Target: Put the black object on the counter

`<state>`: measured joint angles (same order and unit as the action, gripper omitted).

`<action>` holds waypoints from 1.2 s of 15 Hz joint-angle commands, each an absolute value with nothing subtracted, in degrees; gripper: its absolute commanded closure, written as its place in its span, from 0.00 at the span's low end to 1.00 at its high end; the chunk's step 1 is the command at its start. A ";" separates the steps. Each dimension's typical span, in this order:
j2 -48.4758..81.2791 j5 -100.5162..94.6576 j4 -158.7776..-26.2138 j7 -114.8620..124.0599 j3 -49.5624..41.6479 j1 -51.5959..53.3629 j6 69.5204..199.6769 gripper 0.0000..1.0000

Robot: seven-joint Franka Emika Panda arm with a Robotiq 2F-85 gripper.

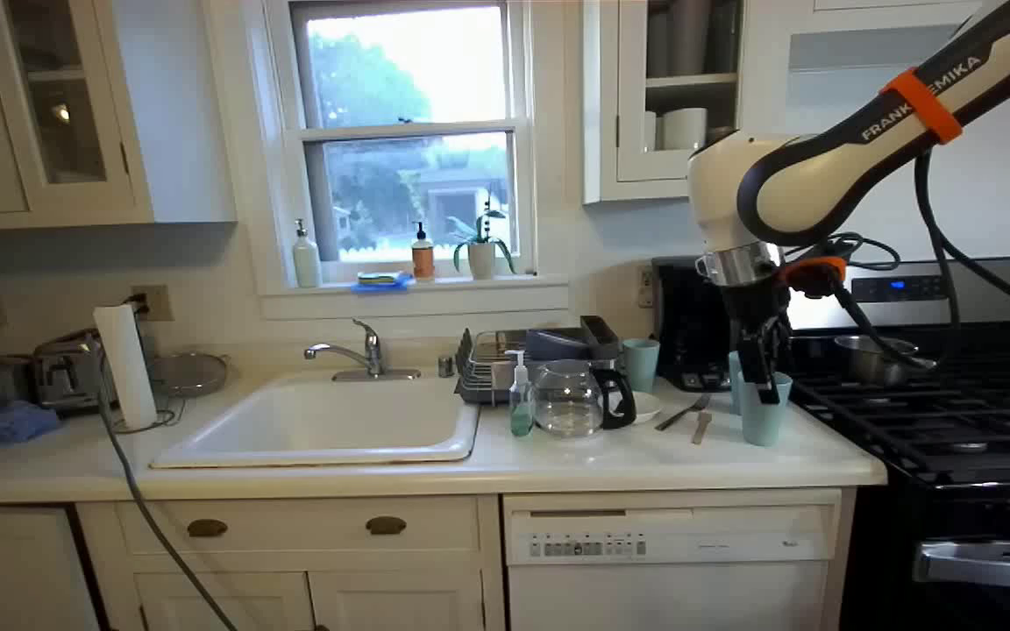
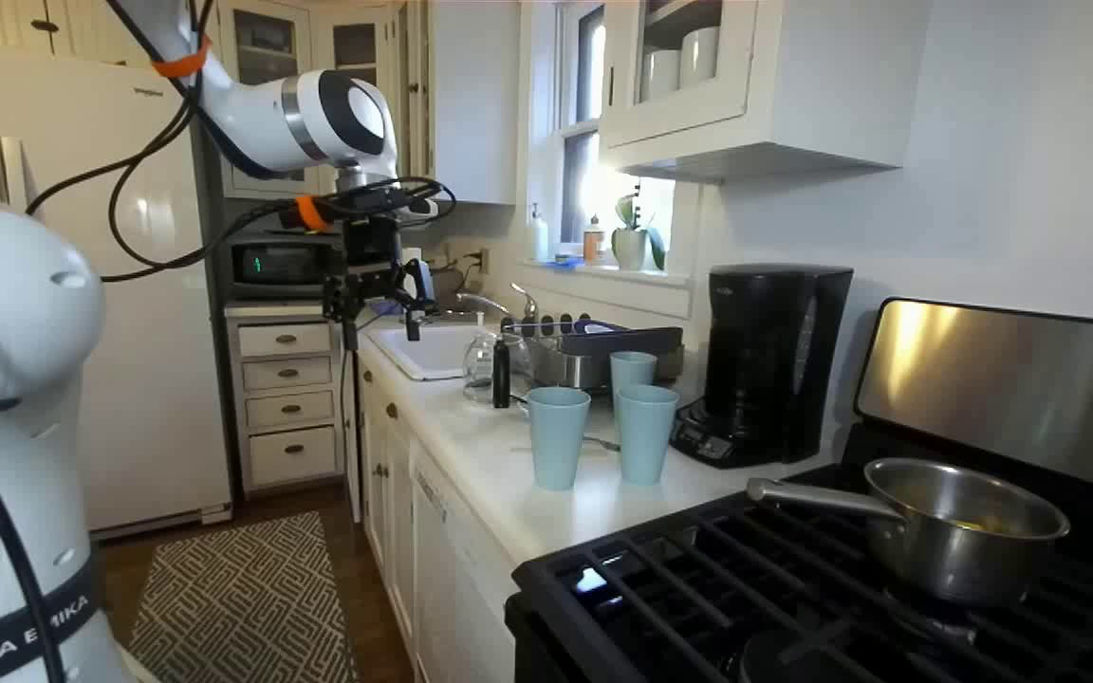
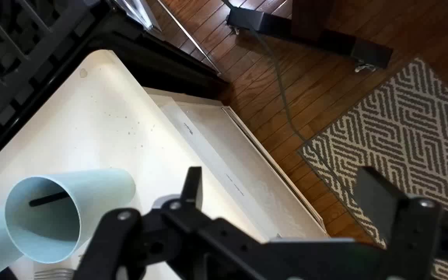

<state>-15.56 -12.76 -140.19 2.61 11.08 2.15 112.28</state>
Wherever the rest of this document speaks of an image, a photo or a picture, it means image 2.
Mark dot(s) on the black coffee maker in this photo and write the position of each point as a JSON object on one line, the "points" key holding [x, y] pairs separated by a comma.
{"points": [[777, 362]]}

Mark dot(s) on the black gas stove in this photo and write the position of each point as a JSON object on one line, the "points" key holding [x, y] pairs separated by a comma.
{"points": [[825, 592]]}

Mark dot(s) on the white mug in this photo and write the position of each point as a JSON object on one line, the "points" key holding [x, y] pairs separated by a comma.
{"points": [[701, 56], [661, 72]]}

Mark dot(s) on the blue sponge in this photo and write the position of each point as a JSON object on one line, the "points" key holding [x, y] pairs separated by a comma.
{"points": [[568, 265]]}

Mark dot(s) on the patterned floor rug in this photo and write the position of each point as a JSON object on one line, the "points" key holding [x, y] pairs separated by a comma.
{"points": [[243, 610]]}

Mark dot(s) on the white refrigerator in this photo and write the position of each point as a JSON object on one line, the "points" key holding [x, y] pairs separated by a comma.
{"points": [[154, 380]]}

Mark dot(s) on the white pot with plant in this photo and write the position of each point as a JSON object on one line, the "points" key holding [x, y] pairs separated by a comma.
{"points": [[632, 242]]}

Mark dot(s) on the white kitchen sink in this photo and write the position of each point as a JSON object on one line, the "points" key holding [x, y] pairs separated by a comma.
{"points": [[436, 351]]}

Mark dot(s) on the white wall cabinet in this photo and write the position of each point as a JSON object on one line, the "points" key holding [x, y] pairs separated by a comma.
{"points": [[471, 102]]}

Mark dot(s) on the cabinet above refrigerator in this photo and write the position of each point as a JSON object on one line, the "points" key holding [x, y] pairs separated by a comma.
{"points": [[0, 19]]}

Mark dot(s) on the orange soap bottle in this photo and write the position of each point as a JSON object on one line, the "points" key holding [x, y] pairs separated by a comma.
{"points": [[594, 242]]}

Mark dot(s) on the kitchen window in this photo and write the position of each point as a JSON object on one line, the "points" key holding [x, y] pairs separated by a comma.
{"points": [[587, 155]]}

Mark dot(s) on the chrome faucet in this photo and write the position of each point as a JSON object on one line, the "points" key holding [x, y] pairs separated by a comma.
{"points": [[495, 300]]}

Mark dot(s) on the stainless steel saucepan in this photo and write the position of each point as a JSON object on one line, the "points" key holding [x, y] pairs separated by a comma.
{"points": [[967, 538]]}

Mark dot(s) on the dark dish rack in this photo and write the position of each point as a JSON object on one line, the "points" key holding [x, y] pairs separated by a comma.
{"points": [[625, 351]]}

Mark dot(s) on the white soap bottle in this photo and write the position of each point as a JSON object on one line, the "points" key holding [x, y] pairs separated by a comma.
{"points": [[537, 236]]}

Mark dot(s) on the white glass-door cabinet with mugs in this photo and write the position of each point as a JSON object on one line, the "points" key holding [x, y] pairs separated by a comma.
{"points": [[786, 90]]}

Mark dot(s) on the white base cabinets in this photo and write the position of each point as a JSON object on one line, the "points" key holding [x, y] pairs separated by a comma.
{"points": [[436, 572]]}

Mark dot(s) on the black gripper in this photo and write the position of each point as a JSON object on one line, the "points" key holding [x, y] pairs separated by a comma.
{"points": [[369, 253]]}

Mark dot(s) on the glass bowl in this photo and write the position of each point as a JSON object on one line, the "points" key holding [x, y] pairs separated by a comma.
{"points": [[487, 365]]}

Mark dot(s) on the white corner glass-door cabinet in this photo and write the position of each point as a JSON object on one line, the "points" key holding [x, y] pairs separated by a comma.
{"points": [[264, 50]]}

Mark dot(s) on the black microwave oven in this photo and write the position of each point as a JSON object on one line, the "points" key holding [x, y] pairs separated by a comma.
{"points": [[279, 265]]}

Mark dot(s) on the white drawer unit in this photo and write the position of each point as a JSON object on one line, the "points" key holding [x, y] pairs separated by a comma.
{"points": [[288, 405]]}

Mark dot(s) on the teal plastic cup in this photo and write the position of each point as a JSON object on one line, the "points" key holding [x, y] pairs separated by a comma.
{"points": [[561, 443], [632, 371], [643, 439]]}

